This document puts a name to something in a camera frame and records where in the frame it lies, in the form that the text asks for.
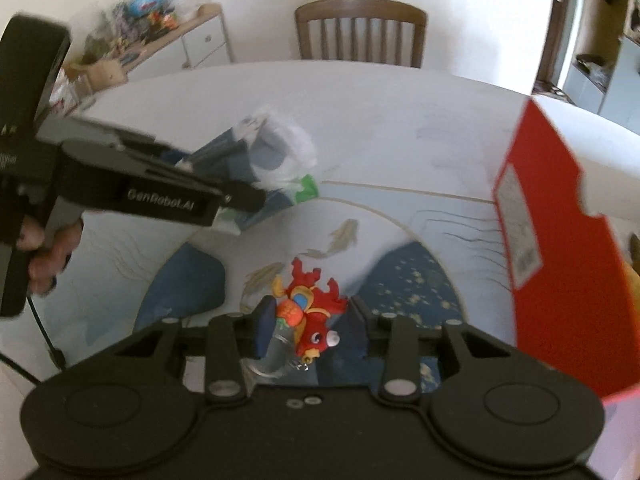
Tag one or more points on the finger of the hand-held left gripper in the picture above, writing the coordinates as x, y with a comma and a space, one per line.
175, 157
245, 197

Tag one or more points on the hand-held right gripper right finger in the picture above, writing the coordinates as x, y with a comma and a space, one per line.
361, 327

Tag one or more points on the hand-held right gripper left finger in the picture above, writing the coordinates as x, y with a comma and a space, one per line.
264, 330

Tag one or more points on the red dragon toy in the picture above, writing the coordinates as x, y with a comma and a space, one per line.
315, 310

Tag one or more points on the white plastic bag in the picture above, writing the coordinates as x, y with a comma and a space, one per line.
290, 145

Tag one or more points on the red shoe box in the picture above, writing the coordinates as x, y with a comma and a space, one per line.
555, 240

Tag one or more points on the person's left hand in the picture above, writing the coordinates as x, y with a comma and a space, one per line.
47, 255

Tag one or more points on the round fish print placemat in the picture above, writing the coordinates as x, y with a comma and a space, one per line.
410, 270

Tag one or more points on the wooden bear shaped holder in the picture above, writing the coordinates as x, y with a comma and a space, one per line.
100, 72

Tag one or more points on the white wooden sideboard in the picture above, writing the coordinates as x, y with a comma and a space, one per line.
200, 40

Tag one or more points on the blue globe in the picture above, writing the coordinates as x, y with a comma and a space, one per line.
147, 1

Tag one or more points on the wooden slat back chair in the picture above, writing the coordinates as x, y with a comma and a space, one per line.
360, 30

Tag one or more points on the white wall cabinet unit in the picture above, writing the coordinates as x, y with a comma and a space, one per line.
615, 75

